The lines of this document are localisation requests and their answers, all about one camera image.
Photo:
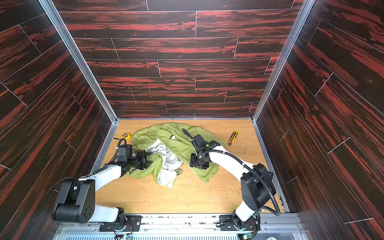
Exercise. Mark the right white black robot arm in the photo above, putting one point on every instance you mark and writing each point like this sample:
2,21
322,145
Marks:
257,189

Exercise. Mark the green Snoopy zip jacket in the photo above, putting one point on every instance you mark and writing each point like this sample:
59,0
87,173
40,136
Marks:
170,148

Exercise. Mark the yellow tape measure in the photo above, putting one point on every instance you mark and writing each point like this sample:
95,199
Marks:
125,136

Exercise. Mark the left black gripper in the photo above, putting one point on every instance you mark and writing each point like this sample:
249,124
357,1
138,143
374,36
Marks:
143,159

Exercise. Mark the aluminium front rail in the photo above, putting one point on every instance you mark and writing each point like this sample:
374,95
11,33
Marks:
188,227

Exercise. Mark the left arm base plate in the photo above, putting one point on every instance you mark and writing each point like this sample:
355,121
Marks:
131,223

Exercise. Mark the yellow black utility knife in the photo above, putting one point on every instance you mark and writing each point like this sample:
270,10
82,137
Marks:
233,137

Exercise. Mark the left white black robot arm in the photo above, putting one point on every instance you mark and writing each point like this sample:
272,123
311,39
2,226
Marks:
76,199

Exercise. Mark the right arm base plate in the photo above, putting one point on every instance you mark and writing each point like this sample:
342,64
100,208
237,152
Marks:
233,223

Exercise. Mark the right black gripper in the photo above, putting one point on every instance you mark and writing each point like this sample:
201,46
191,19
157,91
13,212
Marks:
199,161

